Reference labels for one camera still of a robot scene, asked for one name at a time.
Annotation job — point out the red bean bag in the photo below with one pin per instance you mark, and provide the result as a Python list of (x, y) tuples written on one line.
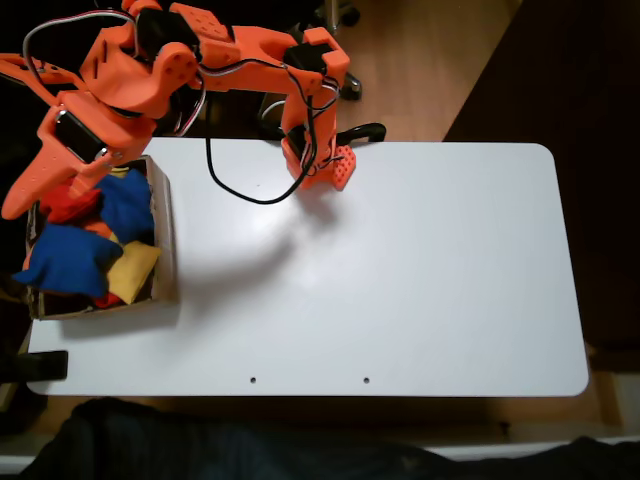
[(70, 210), (107, 300)]

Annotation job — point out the blue bean bag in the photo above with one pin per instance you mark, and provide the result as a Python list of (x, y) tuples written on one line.
[(67, 260), (127, 205)]

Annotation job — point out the cardboard box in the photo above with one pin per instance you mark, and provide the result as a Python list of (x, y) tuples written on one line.
[(164, 235)]

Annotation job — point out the black table clamp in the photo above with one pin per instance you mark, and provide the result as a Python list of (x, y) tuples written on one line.
[(367, 131), (45, 365)]

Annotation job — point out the chair base with pole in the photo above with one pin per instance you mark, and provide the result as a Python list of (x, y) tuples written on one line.
[(340, 12)]

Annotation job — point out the person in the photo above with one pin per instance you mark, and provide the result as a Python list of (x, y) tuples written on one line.
[(250, 445)]

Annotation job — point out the orange gripper camera mount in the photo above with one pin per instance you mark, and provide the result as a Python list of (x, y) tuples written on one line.
[(35, 75)]

